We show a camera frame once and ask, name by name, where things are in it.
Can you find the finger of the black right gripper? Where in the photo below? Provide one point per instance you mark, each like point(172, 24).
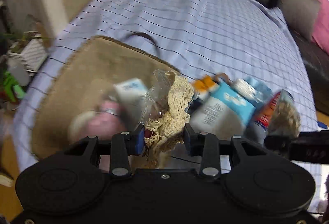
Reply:
point(310, 147)

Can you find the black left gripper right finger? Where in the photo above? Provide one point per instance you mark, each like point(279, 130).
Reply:
point(204, 145)

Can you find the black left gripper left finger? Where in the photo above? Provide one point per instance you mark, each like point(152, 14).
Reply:
point(123, 145)

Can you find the pink soft cloth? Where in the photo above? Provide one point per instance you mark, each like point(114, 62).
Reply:
point(104, 122)

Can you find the cream crochet lace cloth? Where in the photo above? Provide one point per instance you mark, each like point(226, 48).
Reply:
point(165, 114)

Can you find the small white wipes packet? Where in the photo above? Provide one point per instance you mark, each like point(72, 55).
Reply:
point(244, 89)

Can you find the cleansing towel pack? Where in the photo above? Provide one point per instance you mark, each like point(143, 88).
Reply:
point(225, 113)

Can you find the red biscuit packet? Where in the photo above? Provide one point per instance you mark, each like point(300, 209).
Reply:
point(263, 117)

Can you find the woven basket with floral lining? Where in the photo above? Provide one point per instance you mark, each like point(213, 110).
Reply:
point(85, 80)

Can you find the pink pillow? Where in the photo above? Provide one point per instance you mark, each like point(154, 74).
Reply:
point(320, 29)

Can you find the blue checked bed sheet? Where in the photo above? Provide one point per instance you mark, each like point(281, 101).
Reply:
point(238, 37)

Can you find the green spray bottle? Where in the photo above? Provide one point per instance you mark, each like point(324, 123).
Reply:
point(11, 90)

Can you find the white ribbed plant pot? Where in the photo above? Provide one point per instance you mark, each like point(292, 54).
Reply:
point(31, 52)

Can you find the clear squeeze wash bottle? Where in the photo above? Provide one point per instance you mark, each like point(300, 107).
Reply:
point(18, 72)

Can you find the grey pillow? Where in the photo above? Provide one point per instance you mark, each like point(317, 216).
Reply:
point(300, 15)

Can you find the green spiky plant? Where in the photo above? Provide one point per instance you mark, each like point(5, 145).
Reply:
point(16, 40)

